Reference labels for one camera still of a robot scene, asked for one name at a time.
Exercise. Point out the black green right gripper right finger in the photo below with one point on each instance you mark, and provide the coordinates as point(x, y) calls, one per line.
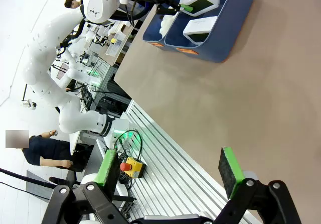
point(228, 173)

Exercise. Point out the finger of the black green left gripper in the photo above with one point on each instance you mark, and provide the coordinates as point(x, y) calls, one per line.
point(186, 7)

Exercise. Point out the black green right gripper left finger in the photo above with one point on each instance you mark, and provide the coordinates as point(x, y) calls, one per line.
point(110, 173)

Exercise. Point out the white box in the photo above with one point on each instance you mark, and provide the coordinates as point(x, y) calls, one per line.
point(200, 24)

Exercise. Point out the white cloud plush toy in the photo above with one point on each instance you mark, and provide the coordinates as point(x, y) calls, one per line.
point(166, 24)

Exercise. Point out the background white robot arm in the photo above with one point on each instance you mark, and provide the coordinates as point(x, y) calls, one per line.
point(87, 36)
point(72, 73)

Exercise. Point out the seated person forearm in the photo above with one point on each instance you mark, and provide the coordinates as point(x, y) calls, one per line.
point(45, 134)
point(51, 162)

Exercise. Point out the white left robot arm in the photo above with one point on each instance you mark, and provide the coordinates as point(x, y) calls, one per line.
point(40, 58)

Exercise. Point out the seated person hand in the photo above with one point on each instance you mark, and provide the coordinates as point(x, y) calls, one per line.
point(52, 133)
point(67, 163)

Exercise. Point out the yellow emergency stop button box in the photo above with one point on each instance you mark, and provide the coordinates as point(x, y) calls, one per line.
point(135, 167)

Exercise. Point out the black office chair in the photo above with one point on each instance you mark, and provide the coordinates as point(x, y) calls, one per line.
point(65, 178)

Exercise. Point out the white desk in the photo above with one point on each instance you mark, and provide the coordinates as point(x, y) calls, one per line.
point(75, 141)

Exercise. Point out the background wooden table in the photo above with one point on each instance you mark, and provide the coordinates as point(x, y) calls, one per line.
point(125, 35)

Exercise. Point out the clear plastic storage box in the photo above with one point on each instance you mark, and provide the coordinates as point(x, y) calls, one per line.
point(114, 47)

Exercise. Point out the seated person dark shirt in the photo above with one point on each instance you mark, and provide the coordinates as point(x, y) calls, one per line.
point(45, 148)

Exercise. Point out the background person dark hair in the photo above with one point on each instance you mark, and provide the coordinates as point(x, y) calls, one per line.
point(70, 2)

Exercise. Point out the black pole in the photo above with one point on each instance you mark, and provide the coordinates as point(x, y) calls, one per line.
point(15, 173)

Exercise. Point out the black white floor stand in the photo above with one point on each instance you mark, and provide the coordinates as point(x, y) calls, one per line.
point(32, 105)

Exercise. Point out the aluminium profile robot base frame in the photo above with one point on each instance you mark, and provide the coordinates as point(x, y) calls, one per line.
point(175, 183)

